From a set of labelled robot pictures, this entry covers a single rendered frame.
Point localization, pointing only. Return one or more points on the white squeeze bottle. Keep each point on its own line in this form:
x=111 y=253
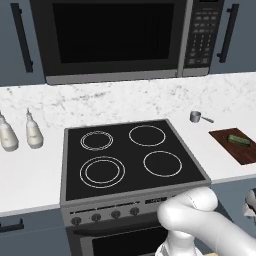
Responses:
x=6 y=135
x=34 y=131

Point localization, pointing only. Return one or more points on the green cucumber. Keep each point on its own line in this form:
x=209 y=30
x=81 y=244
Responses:
x=239 y=140

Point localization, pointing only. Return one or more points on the black glass oven door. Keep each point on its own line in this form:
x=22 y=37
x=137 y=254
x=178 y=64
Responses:
x=126 y=245

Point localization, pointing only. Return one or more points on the black stove knob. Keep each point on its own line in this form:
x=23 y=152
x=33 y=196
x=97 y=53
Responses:
x=76 y=220
x=96 y=217
x=134 y=211
x=115 y=214

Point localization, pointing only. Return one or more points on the black hob steel stove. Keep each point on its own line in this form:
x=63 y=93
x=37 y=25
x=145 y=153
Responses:
x=133 y=156

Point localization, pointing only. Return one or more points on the steel and black microwave oven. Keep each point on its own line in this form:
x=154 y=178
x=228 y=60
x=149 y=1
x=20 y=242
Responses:
x=113 y=36

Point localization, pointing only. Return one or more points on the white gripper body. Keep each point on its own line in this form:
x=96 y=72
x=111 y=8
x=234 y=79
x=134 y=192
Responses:
x=250 y=209

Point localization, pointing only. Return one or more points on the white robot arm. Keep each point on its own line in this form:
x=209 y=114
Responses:
x=196 y=221

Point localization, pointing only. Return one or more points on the grey-blue base cupboard front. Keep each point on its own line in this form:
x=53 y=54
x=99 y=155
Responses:
x=233 y=200

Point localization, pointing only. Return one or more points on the grey-blue wall cupboard door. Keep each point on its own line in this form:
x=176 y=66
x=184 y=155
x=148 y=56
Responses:
x=10 y=50
x=245 y=36

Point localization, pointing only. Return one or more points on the steel measuring cup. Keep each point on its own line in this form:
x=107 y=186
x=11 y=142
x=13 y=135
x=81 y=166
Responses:
x=196 y=116

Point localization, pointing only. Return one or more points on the grey-blue drawer front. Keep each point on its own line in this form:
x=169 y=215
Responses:
x=33 y=236

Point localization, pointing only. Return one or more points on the dark brown cutting board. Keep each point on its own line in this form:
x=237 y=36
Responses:
x=240 y=148

